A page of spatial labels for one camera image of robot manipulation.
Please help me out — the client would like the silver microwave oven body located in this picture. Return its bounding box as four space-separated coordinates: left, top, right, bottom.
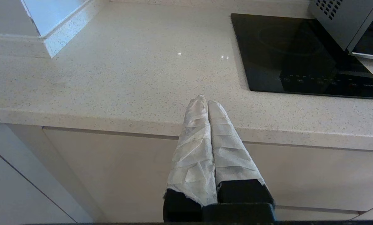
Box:
309 0 373 52

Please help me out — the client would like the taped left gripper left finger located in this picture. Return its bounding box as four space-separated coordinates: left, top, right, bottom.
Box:
163 95 218 222

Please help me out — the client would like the white cabinet front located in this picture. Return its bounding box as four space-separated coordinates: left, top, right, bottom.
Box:
274 202 373 221
43 126 373 223
0 145 77 225

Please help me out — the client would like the black induction cooktop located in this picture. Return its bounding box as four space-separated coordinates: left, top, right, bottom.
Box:
231 13 373 100

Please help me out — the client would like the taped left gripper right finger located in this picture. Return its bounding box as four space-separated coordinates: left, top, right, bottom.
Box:
208 100 275 205

